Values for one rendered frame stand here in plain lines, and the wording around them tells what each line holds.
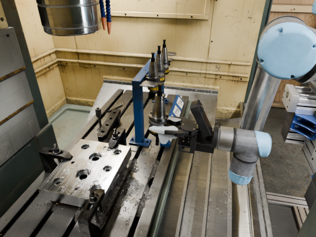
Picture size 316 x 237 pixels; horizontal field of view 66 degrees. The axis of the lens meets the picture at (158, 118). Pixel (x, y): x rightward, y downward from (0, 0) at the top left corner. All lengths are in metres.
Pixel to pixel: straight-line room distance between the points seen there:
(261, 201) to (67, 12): 0.98
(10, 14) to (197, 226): 1.18
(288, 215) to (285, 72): 1.45
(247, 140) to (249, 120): 0.12
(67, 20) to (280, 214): 1.72
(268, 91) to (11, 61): 1.00
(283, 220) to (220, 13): 1.40
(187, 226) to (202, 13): 1.22
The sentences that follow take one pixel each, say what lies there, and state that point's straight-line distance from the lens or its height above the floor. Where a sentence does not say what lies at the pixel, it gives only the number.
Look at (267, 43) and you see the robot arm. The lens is 0.60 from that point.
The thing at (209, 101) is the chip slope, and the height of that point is 0.82.
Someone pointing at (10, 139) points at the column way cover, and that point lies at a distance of 1.26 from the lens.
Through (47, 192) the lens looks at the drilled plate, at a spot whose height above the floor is 0.98.
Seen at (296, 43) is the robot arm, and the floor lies 1.48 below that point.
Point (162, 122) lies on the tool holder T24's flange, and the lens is 0.75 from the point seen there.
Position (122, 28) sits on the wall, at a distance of 1.81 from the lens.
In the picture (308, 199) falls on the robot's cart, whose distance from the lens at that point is 1.13.
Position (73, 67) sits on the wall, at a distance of 2.09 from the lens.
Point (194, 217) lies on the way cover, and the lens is 1.10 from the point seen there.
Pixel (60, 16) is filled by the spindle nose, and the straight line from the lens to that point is 0.69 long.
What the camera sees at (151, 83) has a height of 1.22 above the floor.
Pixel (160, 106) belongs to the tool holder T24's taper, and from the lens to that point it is 0.73.
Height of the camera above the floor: 1.62
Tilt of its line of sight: 32 degrees down
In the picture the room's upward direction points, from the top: straight up
